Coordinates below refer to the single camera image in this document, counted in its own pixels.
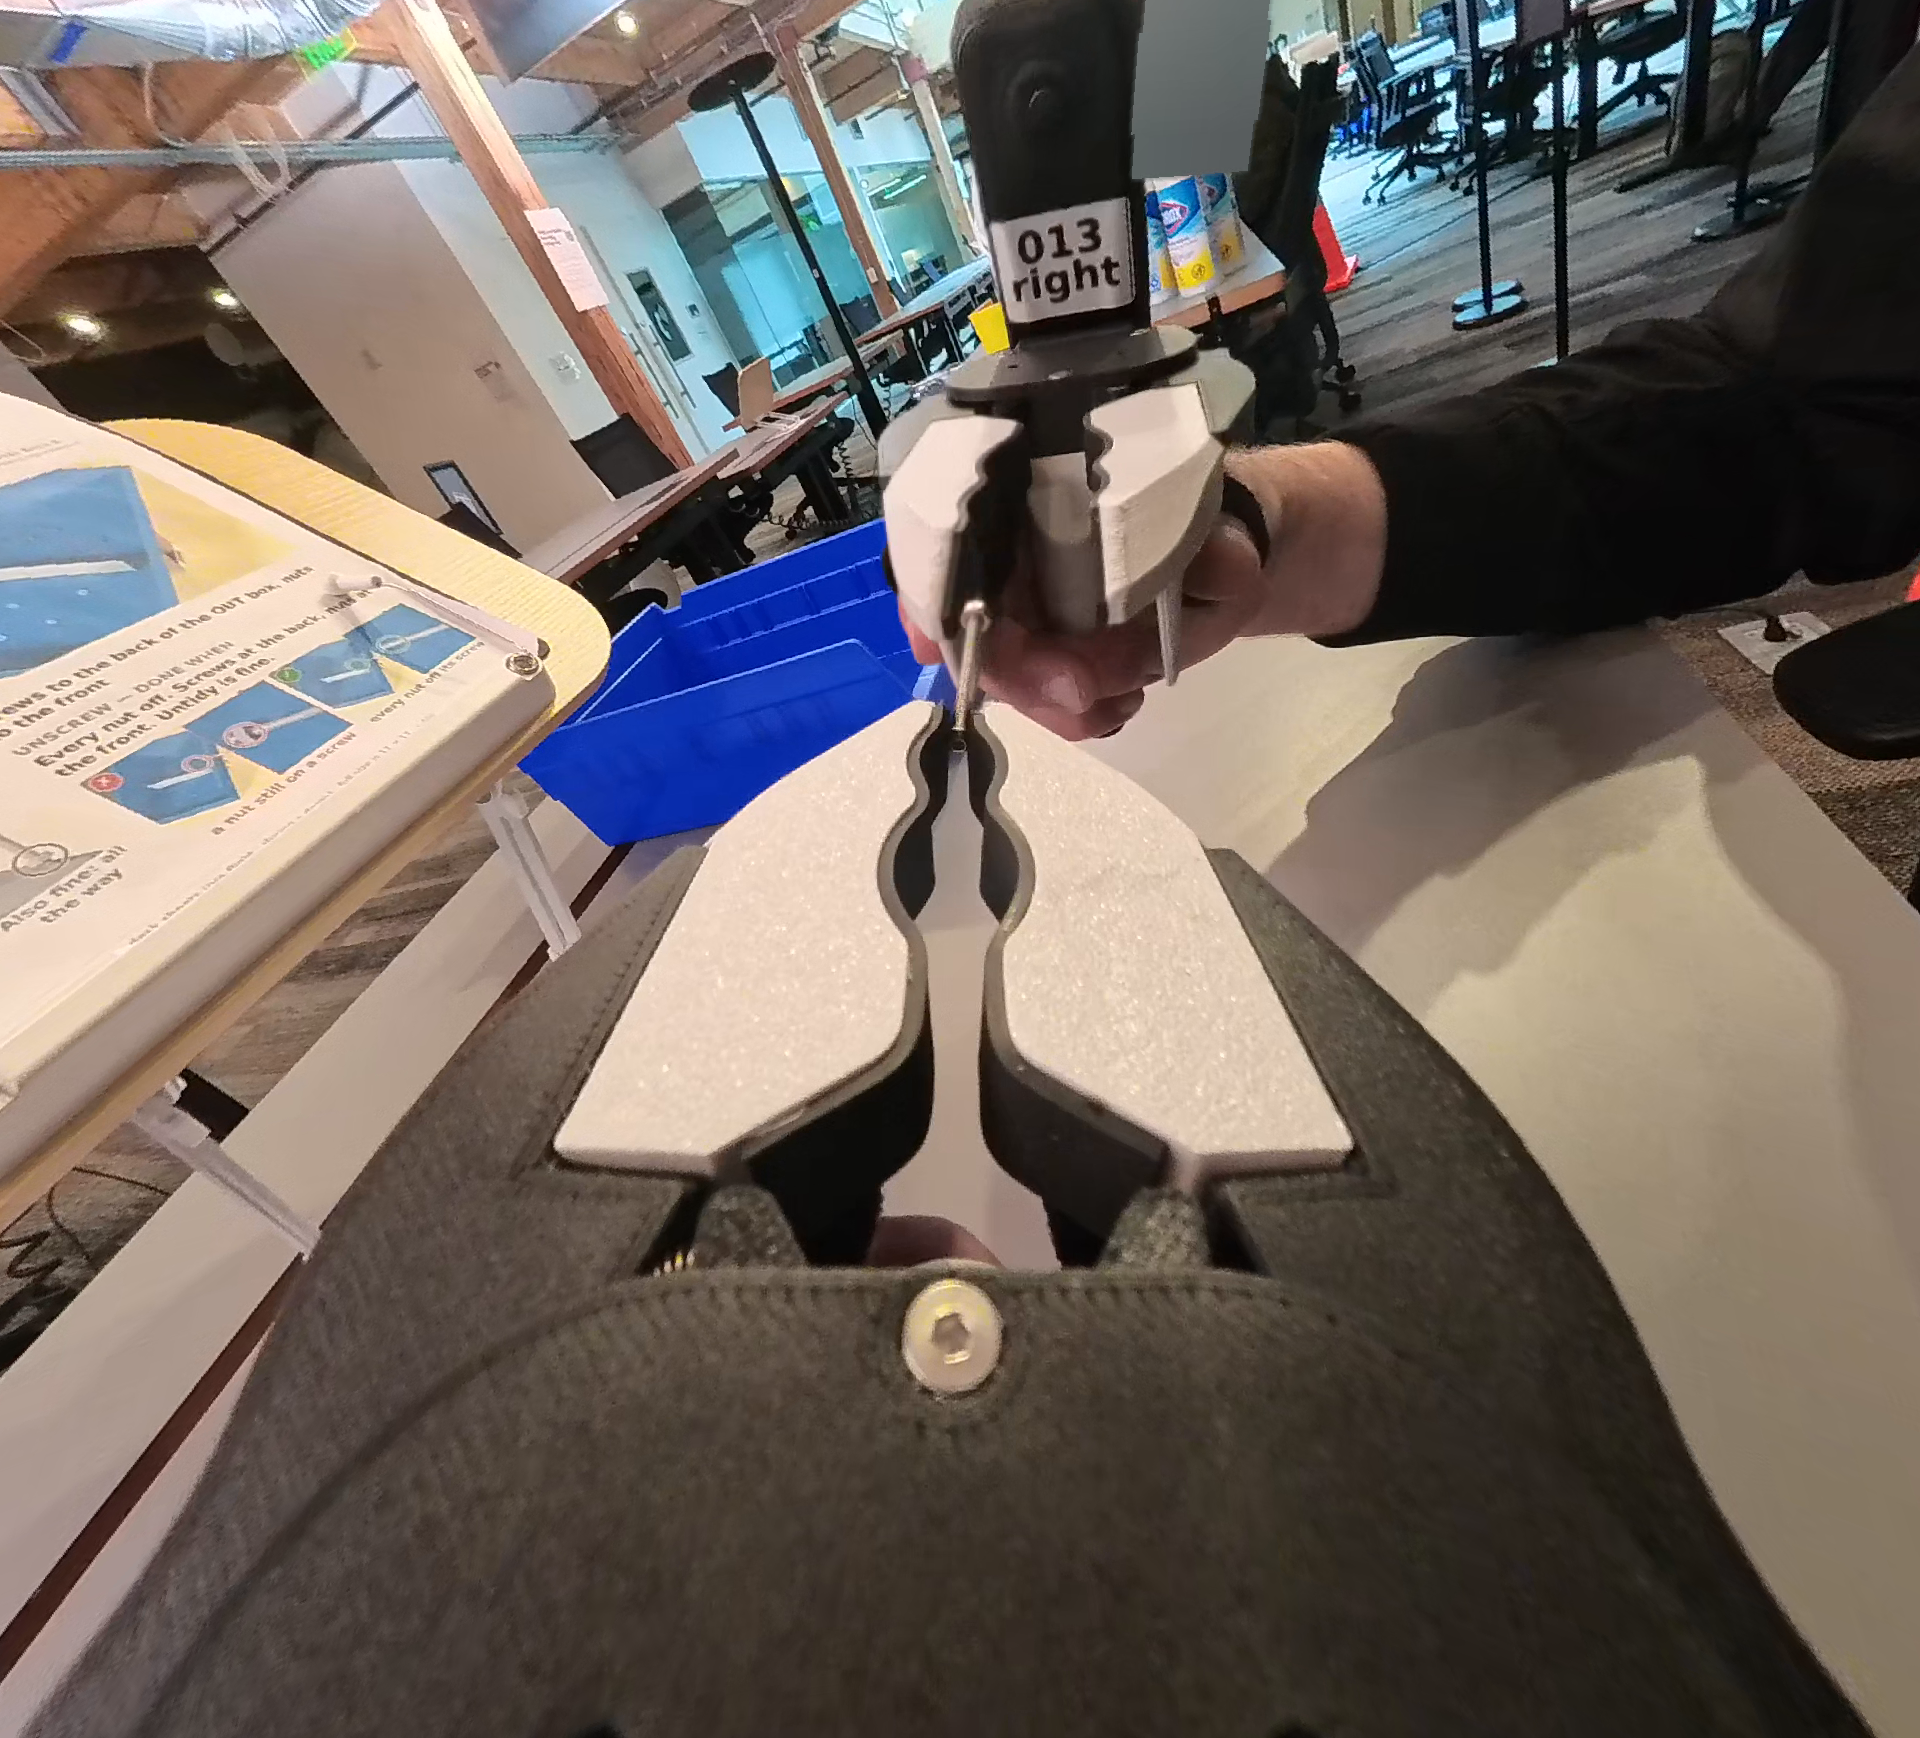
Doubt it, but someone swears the wooden support column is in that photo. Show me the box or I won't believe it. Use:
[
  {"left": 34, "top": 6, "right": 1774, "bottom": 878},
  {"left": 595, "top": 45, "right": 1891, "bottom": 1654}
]
[{"left": 382, "top": 0, "right": 695, "bottom": 469}]

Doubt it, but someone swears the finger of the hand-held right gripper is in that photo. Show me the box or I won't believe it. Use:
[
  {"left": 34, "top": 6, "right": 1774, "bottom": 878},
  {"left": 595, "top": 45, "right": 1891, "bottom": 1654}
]
[
  {"left": 883, "top": 414, "right": 1033, "bottom": 641},
  {"left": 1029, "top": 392, "right": 1224, "bottom": 691}
]

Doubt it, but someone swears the black coiled cable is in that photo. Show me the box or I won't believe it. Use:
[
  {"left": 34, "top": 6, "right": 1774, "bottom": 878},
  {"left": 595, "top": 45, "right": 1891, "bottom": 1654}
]
[{"left": 0, "top": 1220, "right": 84, "bottom": 1337}]

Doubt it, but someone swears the paper notice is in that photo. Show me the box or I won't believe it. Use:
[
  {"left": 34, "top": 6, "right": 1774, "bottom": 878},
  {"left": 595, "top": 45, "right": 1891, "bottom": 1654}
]
[{"left": 525, "top": 204, "right": 612, "bottom": 311}]

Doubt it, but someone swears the printed instruction sheet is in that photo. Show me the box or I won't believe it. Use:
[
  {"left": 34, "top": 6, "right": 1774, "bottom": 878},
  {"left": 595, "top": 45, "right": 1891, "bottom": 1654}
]
[{"left": 0, "top": 394, "right": 545, "bottom": 1037}]

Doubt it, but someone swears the floor power outlet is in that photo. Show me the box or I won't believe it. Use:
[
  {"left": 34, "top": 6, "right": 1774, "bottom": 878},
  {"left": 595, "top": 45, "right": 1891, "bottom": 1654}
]
[{"left": 1714, "top": 612, "right": 1837, "bottom": 679}]

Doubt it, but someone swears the blue plastic bin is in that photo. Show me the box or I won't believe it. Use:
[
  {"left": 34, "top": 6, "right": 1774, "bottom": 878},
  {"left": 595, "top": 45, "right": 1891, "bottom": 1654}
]
[{"left": 517, "top": 519, "right": 957, "bottom": 848}]

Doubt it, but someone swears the black background office chair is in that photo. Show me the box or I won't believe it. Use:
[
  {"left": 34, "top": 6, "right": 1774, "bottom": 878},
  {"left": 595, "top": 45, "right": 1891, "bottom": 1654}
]
[{"left": 1346, "top": 27, "right": 1463, "bottom": 201}]

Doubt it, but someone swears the white stand support leg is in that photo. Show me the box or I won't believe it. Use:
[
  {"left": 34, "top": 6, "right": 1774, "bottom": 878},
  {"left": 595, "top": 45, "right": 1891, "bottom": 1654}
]
[
  {"left": 477, "top": 779, "right": 585, "bottom": 963},
  {"left": 124, "top": 1086, "right": 327, "bottom": 1263}
]

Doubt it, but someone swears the black floor lamp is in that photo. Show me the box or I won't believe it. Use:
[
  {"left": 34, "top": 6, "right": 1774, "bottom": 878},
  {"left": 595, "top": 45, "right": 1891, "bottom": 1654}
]
[{"left": 729, "top": 58, "right": 894, "bottom": 439}]

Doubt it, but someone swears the person's right forearm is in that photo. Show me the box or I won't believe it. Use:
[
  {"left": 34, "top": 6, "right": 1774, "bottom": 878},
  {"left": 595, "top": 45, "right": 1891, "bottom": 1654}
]
[{"left": 1319, "top": 88, "right": 1920, "bottom": 649}]

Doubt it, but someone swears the grey desk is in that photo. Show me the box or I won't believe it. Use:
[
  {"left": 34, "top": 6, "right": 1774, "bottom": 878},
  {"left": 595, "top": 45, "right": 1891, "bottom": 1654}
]
[{"left": 0, "top": 628, "right": 1920, "bottom": 1738}]

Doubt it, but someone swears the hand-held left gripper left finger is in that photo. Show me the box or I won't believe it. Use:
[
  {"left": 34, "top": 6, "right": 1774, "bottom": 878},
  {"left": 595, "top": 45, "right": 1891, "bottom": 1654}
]
[{"left": 554, "top": 702, "right": 951, "bottom": 1263}]

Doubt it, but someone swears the black stanchion post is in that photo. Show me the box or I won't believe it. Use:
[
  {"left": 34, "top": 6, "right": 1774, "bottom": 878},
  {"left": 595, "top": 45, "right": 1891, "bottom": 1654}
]
[
  {"left": 1542, "top": 0, "right": 1579, "bottom": 363},
  {"left": 1444, "top": 0, "right": 1529, "bottom": 333}
]

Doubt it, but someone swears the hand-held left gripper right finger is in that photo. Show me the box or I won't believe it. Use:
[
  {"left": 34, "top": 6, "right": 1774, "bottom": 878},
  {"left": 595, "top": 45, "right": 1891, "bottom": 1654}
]
[{"left": 957, "top": 702, "right": 1355, "bottom": 1263}]

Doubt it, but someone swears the person's right hand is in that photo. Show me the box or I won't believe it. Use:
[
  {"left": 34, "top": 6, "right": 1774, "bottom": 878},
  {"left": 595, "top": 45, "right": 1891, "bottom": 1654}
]
[{"left": 901, "top": 433, "right": 1391, "bottom": 744}]

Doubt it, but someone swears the wire page holder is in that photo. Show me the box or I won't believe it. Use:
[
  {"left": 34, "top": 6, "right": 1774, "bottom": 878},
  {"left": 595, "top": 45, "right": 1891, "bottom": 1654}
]
[{"left": 142, "top": 572, "right": 545, "bottom": 780}]

